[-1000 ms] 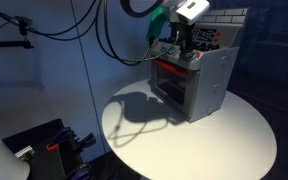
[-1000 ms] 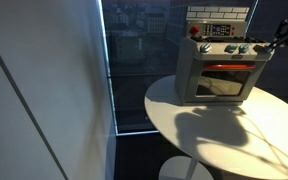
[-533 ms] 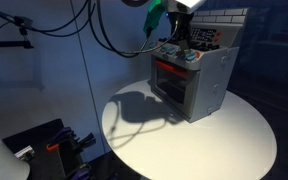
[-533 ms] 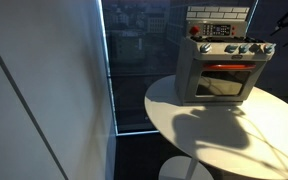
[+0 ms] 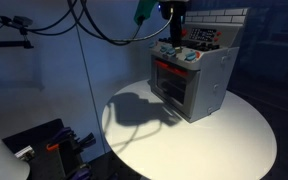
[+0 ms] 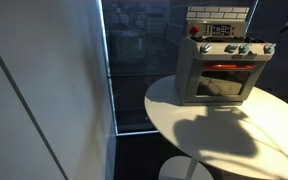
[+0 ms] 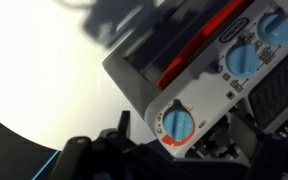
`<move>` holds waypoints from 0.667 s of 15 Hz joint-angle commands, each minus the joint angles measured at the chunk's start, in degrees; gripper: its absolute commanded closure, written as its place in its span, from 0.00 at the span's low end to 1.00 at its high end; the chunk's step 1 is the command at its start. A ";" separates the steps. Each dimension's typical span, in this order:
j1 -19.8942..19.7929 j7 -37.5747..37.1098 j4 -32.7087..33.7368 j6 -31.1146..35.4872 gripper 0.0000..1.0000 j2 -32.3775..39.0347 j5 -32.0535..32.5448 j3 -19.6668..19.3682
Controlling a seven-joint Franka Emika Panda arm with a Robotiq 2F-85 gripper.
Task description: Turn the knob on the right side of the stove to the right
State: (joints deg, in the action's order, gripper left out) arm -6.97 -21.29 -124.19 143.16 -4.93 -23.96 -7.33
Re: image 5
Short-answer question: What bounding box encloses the grey oven door red handle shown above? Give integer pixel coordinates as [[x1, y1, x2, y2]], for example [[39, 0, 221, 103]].
[[150, 58, 200, 118]]

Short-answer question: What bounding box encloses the black camera stand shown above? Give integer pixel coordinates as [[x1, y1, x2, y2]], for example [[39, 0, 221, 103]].
[[0, 9, 35, 50]]

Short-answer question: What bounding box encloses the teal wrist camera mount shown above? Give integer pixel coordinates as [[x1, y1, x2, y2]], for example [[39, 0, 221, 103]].
[[133, 0, 159, 27]]

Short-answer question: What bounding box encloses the grey toy stove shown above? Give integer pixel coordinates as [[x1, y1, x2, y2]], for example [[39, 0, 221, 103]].
[[147, 7, 252, 124]]

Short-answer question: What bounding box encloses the black camera cable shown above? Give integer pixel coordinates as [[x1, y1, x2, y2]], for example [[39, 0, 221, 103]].
[[25, 0, 85, 36]]

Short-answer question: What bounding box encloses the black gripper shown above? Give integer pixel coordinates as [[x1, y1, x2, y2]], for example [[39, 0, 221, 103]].
[[158, 0, 189, 53]]

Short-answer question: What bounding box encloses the orange clamp tip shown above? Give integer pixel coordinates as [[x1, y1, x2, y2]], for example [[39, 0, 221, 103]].
[[45, 143, 60, 152]]

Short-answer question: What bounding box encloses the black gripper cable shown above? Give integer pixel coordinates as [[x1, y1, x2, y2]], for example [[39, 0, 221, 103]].
[[79, 0, 172, 46], [66, 0, 175, 47]]

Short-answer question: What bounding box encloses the small black camera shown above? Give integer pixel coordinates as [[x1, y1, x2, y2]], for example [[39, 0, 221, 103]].
[[13, 15, 34, 28]]

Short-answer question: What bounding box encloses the black equipment cart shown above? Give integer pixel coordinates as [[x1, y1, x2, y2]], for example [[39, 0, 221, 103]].
[[2, 118, 97, 180]]

